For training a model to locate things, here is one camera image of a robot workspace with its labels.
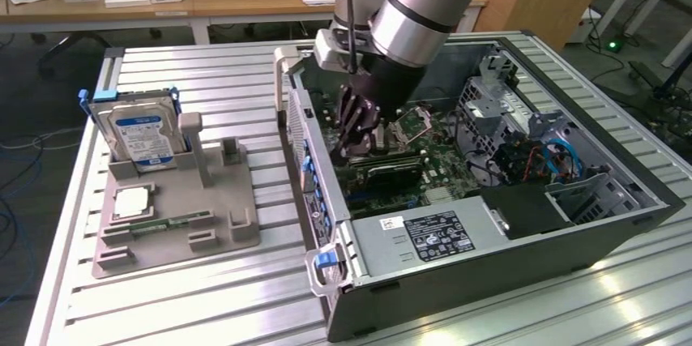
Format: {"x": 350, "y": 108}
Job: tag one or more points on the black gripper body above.
{"x": 392, "y": 82}

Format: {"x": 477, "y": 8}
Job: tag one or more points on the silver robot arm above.
{"x": 421, "y": 1}

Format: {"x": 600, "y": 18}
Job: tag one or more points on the CPU socket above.
{"x": 396, "y": 141}

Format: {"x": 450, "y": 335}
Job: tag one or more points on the metal socket cover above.
{"x": 413, "y": 121}

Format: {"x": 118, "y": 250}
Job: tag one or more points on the black RAM stick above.
{"x": 405, "y": 157}

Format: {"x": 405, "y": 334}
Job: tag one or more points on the green motherboard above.
{"x": 448, "y": 159}

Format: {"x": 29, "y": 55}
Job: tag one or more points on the silver chipset heatsink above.
{"x": 442, "y": 196}

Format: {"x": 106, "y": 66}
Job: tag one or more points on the silver power supply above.
{"x": 432, "y": 232}

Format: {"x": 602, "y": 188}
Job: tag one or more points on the grey parts rack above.
{"x": 216, "y": 208}

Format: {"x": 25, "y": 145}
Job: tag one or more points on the blue case latch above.
{"x": 322, "y": 261}

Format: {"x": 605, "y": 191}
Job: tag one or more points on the black plastic shroud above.
{"x": 526, "y": 208}

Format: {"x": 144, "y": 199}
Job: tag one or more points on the hard disk blue caddy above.
{"x": 140, "y": 135}

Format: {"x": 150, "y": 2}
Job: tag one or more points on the black device green light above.
{"x": 613, "y": 45}

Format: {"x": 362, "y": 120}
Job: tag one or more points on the green RAM stick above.
{"x": 166, "y": 223}

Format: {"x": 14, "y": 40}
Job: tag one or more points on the grey metal disk bay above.
{"x": 594, "y": 200}

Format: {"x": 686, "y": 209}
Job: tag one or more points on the open black PC case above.
{"x": 486, "y": 289}

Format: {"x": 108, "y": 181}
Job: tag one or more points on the silver CPU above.
{"x": 132, "y": 202}

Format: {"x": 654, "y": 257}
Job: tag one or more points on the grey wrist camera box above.
{"x": 334, "y": 52}

